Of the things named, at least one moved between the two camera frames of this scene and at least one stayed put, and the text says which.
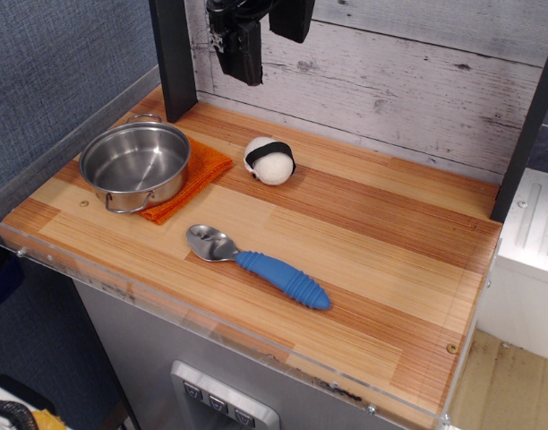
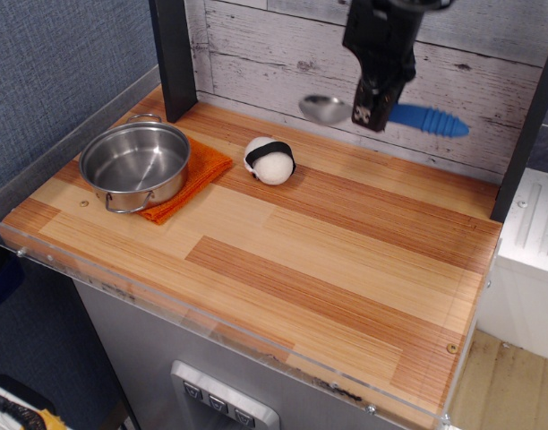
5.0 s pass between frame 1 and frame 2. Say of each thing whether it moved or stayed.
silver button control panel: stayed
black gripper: moved
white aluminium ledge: stayed
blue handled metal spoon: moved
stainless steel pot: stayed
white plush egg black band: stayed
